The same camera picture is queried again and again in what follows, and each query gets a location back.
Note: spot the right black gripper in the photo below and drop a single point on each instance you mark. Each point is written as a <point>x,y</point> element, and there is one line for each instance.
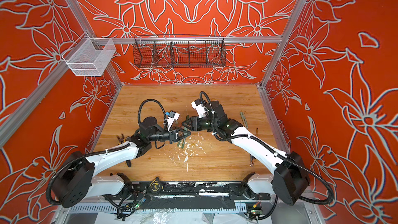
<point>192,124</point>

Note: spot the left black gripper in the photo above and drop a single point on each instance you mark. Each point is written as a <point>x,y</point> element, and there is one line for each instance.
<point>173,136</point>

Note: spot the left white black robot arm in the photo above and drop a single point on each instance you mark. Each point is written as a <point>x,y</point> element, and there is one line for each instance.
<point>77,178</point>

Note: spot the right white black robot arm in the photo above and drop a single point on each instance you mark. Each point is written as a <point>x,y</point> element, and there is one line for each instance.
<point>289,179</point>

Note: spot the yellow black tape measure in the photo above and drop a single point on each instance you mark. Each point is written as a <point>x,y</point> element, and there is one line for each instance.
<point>156,186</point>

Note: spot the small circuit board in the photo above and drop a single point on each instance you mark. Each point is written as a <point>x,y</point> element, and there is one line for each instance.
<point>254,211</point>

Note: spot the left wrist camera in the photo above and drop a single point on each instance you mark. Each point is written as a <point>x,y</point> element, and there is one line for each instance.
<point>170,118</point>

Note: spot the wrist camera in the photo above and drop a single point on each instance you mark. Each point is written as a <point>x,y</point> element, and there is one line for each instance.
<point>170,118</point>
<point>199,107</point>

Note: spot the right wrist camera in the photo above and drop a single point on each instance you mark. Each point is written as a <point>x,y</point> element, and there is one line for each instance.
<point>199,107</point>

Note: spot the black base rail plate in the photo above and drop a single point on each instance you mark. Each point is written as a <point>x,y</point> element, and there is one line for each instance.
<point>233,190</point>

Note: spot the yellow handled pliers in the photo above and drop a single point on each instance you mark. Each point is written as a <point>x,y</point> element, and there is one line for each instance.
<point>121,139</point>

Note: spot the black wire basket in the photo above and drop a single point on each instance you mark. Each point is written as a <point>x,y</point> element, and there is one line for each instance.
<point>186,51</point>

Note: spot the white wire basket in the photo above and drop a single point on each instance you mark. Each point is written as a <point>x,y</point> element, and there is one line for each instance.
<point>89,59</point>

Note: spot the white slotted cable duct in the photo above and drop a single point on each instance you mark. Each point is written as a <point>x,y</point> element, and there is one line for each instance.
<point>90,208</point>

